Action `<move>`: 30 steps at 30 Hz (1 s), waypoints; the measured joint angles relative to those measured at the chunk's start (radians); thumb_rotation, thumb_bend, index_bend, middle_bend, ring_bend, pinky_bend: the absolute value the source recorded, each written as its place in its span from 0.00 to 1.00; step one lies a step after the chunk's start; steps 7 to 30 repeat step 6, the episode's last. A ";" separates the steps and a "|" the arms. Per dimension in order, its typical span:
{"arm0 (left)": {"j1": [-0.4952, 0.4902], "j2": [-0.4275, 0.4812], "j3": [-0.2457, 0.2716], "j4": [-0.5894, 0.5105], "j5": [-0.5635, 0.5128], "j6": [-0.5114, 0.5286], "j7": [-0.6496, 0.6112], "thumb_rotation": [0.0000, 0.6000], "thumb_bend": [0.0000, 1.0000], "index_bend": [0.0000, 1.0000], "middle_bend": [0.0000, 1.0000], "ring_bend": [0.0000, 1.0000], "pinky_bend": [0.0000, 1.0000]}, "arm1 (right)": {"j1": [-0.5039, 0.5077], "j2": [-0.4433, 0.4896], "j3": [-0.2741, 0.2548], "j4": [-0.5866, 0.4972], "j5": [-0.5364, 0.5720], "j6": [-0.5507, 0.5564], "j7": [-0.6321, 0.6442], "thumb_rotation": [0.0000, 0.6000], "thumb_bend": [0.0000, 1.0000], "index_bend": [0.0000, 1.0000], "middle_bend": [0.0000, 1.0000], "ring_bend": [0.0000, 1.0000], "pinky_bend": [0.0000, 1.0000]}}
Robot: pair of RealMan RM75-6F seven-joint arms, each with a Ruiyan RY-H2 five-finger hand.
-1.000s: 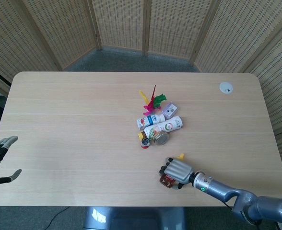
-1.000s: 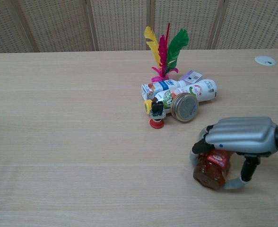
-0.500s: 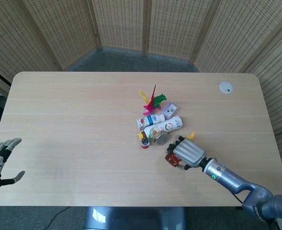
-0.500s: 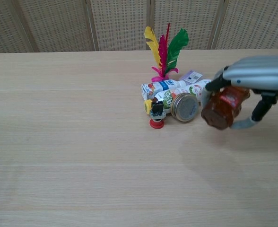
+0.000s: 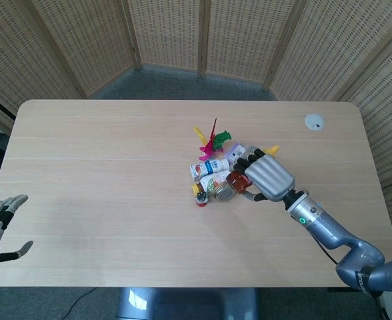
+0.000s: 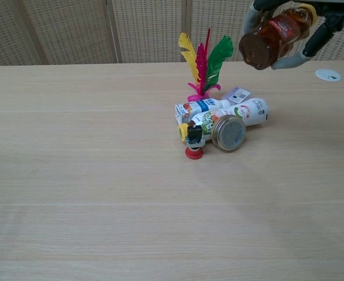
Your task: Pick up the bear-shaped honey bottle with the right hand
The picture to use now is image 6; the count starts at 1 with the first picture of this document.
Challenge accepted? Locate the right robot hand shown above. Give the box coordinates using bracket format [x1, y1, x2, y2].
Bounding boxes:
[241, 0, 344, 70]

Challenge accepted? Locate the bear-shaped dark honey bottle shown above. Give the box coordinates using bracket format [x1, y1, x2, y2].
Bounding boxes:
[238, 5, 318, 71]

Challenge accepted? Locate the white bottle with green label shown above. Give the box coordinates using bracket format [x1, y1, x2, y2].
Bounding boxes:
[178, 97, 270, 143]

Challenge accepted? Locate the white bottle with blue label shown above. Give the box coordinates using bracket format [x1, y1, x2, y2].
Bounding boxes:
[174, 98, 232, 125]

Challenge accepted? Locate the round grey table grommet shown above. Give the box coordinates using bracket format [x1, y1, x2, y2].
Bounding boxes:
[315, 68, 342, 83]

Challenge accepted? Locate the small pack with QR code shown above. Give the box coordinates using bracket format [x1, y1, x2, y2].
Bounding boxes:
[221, 86, 252, 104]

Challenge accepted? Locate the colourful feather shuttlecock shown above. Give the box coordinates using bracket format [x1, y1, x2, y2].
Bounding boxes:
[178, 28, 235, 103]

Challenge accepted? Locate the round gold metal tin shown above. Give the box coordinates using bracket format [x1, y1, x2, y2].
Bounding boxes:
[211, 114, 247, 152]

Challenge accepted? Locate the woven folding screen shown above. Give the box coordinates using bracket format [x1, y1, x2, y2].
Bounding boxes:
[0, 0, 344, 68]

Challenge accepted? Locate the red push button switch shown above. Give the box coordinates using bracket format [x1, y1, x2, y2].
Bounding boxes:
[184, 124, 207, 160]

